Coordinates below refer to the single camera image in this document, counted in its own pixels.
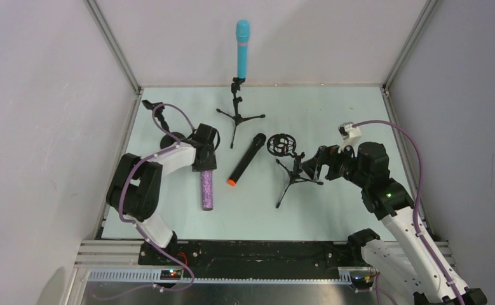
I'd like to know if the purple glitter microphone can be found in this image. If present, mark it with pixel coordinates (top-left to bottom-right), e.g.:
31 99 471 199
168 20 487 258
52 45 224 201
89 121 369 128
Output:
201 170 214 211

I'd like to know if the black shock-mount tripod stand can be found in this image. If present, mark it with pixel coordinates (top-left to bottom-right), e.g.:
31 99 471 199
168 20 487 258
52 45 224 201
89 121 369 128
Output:
266 133 325 210

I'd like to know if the black small tripod stand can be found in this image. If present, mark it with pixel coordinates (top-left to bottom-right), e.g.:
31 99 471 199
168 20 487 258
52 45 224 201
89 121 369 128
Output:
216 77 266 149

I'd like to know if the black microphone orange cap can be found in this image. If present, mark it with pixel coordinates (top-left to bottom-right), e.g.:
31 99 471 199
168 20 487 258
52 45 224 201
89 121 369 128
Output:
227 133 267 186

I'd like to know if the teal blue microphone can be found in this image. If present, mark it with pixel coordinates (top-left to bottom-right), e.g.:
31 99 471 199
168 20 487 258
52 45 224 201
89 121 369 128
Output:
236 20 250 79

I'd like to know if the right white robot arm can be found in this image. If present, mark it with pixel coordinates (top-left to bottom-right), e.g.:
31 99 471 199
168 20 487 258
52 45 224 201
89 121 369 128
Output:
301 142 487 304

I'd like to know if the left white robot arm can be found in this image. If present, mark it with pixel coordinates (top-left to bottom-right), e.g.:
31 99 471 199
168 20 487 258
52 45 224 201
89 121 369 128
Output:
105 124 220 248

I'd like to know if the black round-base mic stand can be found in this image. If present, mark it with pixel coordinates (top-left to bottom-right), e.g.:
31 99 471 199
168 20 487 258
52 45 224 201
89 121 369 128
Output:
142 100 185 149

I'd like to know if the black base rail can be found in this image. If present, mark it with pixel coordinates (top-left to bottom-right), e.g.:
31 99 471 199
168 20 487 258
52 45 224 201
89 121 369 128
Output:
137 240 374 281

